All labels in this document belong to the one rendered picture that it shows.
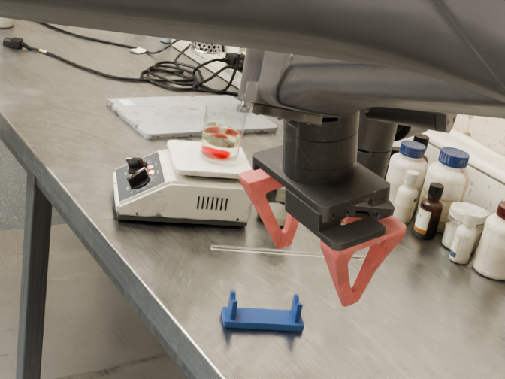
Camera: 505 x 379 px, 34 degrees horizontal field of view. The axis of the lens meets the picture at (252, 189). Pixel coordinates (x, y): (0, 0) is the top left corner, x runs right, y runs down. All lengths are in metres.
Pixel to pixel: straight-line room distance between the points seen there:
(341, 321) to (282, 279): 0.11
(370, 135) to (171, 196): 0.39
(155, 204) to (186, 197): 0.05
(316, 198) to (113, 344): 1.55
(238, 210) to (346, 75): 0.86
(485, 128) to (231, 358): 0.72
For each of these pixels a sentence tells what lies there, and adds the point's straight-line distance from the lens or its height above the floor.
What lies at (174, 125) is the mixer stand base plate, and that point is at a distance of 1.59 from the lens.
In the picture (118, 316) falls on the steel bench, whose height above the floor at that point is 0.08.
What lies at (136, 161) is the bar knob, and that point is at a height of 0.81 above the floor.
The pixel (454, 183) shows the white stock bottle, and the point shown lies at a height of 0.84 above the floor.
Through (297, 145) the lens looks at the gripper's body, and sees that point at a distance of 0.61.
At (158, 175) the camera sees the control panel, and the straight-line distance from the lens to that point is 1.23.
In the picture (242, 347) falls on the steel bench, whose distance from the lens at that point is 0.98.
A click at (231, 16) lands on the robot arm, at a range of 0.16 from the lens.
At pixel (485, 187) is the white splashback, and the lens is 1.44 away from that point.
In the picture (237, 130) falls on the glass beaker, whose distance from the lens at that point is 1.22.
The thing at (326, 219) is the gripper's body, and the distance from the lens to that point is 0.60.
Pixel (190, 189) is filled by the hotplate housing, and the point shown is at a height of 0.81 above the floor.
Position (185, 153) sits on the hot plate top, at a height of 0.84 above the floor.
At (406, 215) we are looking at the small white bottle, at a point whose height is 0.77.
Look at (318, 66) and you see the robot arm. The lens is 0.41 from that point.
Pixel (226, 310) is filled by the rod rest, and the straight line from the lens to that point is 1.02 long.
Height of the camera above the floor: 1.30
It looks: 23 degrees down
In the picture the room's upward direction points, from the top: 10 degrees clockwise
